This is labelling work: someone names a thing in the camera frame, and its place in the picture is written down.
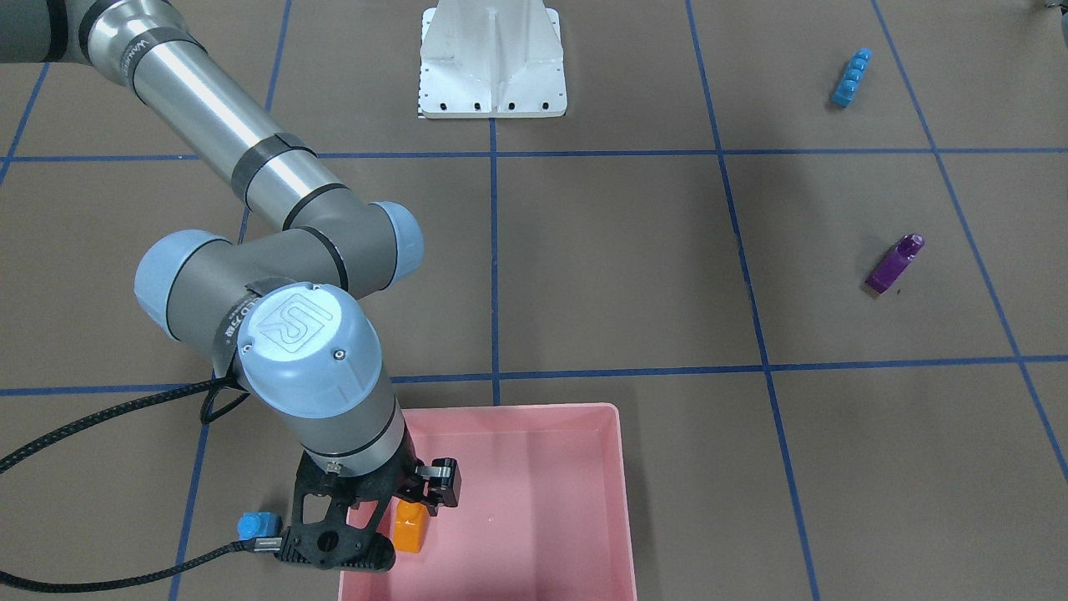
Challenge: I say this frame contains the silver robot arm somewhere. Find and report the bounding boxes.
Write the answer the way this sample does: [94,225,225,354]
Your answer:
[3,1,461,582]

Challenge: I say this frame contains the long blue toy block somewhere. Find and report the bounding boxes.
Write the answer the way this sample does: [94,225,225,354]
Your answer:
[830,47,871,108]

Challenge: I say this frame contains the orange toy block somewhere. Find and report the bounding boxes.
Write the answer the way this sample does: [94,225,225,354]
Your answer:
[392,501,431,554]

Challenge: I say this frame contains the purple toy block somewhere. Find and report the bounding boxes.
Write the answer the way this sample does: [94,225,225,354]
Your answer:
[864,235,926,295]

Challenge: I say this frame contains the pink plastic box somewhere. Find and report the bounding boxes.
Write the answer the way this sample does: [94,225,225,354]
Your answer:
[337,404,637,600]

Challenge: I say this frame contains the white metal mount base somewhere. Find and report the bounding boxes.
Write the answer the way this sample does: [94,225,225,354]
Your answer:
[417,1,568,118]

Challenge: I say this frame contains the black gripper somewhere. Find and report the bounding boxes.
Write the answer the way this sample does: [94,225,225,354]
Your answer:
[279,434,462,572]

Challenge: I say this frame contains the black braided cable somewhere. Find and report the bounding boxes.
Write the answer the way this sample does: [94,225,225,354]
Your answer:
[0,377,285,594]

